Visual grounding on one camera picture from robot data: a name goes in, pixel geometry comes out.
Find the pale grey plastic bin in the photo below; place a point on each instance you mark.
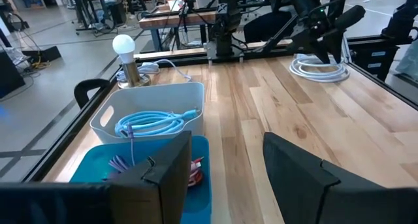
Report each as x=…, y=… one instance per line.
x=147, y=96

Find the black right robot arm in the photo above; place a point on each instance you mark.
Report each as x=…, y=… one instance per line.
x=225, y=28

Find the black floor ramp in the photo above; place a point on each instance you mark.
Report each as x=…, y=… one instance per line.
x=42, y=53

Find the black aluminium table frame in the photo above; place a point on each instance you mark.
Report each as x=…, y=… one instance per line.
x=81, y=113

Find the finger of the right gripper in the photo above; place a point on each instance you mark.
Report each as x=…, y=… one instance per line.
x=336, y=47
x=322, y=52

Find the black cabinet with labels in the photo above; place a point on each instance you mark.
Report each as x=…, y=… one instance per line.
x=375, y=64

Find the brass lamp with white bulb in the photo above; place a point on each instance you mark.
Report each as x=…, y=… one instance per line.
x=124, y=46

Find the dark office chair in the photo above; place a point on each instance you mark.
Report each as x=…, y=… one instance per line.
x=264, y=26

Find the teal plastic bin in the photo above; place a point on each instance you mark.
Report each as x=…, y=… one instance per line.
x=98, y=165

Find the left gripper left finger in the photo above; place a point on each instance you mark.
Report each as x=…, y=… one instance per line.
x=156, y=191

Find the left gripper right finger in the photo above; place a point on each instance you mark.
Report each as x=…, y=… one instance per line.
x=303, y=191

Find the wooden workbench black legs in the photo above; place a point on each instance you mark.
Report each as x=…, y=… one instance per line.
x=176, y=20

